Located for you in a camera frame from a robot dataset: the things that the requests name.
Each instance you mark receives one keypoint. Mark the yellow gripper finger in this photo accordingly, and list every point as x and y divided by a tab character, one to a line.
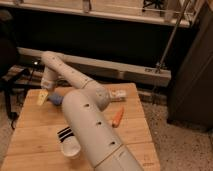
42	96

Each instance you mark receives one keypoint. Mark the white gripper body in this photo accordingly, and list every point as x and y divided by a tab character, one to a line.
48	80

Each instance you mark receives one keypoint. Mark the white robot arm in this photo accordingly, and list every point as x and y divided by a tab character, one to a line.
82	109

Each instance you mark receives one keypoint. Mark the white ceramic cup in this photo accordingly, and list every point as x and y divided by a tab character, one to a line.
70	147

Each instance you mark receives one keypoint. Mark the blue object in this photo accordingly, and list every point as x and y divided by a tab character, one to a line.
55	99

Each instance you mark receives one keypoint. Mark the black office chair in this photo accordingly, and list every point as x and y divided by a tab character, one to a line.
9	57

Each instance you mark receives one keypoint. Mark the black striped rectangular block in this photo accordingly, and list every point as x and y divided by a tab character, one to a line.
64	133

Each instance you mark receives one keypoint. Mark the white small box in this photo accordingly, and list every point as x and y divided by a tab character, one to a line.
118	95

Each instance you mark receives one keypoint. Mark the orange carrot toy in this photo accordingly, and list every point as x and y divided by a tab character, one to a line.
117	118

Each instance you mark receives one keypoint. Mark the metal pole stand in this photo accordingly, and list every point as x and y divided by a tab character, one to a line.
178	21

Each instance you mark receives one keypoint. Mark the dark cabinet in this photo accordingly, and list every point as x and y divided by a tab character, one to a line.
191	96

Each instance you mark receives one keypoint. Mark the wooden shelf ledge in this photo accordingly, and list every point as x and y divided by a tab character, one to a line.
126	10

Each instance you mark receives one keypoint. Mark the white baseboard rail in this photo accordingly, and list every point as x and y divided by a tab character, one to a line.
121	71

